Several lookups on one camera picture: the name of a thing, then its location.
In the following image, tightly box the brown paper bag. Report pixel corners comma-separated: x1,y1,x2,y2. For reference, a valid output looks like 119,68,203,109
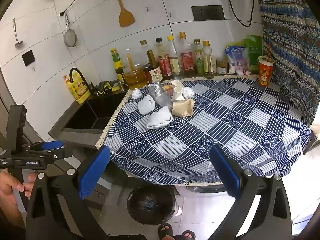
171,99,195,118

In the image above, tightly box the white tissue wad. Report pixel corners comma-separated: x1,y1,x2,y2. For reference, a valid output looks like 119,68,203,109
146,106,172,129

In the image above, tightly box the small white plastic-wrapped ball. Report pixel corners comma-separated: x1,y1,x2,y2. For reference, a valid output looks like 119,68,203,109
131,88,143,100

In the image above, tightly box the torn white paper cup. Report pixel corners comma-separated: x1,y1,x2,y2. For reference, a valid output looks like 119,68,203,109
171,80,184,102

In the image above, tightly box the silver foil bag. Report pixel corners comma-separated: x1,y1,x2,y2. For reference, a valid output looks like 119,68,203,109
148,82,173,107

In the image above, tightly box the white paper wad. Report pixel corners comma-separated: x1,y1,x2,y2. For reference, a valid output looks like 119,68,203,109
138,95,156,115

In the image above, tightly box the black kitchen sink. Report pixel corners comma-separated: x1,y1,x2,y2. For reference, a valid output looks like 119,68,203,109
63,91,126,132

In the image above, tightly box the black trash bin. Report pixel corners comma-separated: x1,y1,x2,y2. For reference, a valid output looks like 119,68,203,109
126,185,176,225

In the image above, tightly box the black kitchen faucet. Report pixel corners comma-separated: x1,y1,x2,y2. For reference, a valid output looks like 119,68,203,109
69,67,94,97

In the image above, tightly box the person's left hand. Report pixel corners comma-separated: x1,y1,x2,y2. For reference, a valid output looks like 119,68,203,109
1,169,37,228

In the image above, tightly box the blue patterned tablecloth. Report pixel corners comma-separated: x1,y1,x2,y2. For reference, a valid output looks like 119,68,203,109
96,77,311,185

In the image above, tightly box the dark dish cloth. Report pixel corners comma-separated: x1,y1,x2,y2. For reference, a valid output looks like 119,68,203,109
95,81,112,96

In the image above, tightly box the black slipper foot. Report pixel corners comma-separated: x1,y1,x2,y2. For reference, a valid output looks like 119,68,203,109
158,223,173,240

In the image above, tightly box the yellow green sponge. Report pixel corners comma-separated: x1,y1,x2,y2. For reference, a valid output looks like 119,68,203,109
111,83,121,92

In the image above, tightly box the metal ladle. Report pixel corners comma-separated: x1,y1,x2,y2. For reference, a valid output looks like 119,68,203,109
12,18,25,48

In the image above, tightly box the green cap yellow label bottle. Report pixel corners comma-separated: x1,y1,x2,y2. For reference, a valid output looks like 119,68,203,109
110,48,125,82

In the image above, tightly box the large cooking oil jug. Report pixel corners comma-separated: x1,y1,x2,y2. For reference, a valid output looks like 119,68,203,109
124,49,147,89

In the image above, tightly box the clear yellow cap bottle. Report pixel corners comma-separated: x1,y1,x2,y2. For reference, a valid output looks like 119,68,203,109
202,40,217,79

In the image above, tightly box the metal mesh strainer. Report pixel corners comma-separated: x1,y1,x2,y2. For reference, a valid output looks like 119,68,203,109
63,12,78,47

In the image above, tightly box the small glass jar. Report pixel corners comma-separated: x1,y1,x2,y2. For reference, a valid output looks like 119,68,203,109
216,60,228,75

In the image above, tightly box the red paper drink cup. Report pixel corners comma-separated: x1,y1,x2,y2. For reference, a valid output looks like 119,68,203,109
258,56,274,87

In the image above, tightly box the dark soy sauce jug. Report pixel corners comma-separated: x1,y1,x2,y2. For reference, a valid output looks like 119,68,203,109
143,49,163,84

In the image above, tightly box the blue white plastic bag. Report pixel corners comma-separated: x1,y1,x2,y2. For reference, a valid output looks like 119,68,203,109
225,46,251,76

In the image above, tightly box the gold cap red label bottle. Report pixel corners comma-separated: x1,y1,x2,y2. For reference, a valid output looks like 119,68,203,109
179,31,196,76

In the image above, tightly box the yellow cap vinegar bottle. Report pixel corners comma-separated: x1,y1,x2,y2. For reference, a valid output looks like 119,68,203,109
167,35,181,76

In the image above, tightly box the black cap red label bottle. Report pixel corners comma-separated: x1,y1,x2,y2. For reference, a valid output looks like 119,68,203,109
156,37,173,80

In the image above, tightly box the green packaging bag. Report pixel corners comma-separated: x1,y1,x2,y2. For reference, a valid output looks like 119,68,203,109
244,35,263,74

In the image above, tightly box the wooden spatula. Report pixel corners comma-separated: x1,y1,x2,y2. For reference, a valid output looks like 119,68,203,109
118,0,135,28

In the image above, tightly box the ethnic patterned blue curtain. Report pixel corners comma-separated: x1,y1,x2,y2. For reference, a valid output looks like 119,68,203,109
258,0,319,125

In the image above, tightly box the small black wall socket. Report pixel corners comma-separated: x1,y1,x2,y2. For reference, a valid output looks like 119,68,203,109
22,50,35,67

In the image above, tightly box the black wall socket panel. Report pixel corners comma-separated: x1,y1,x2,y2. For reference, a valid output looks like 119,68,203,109
191,5,225,21

